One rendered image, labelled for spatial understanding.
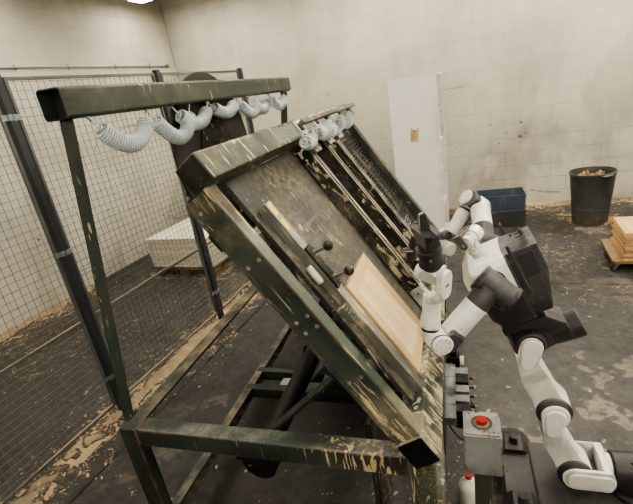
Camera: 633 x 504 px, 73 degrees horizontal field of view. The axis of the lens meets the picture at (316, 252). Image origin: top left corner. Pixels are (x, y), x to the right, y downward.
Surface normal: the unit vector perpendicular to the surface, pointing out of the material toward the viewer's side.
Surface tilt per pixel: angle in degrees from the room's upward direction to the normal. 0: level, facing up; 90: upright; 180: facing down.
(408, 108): 90
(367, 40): 90
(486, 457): 90
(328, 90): 90
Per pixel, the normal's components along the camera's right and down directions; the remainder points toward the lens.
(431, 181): -0.37, 0.37
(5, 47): 0.92, -0.01
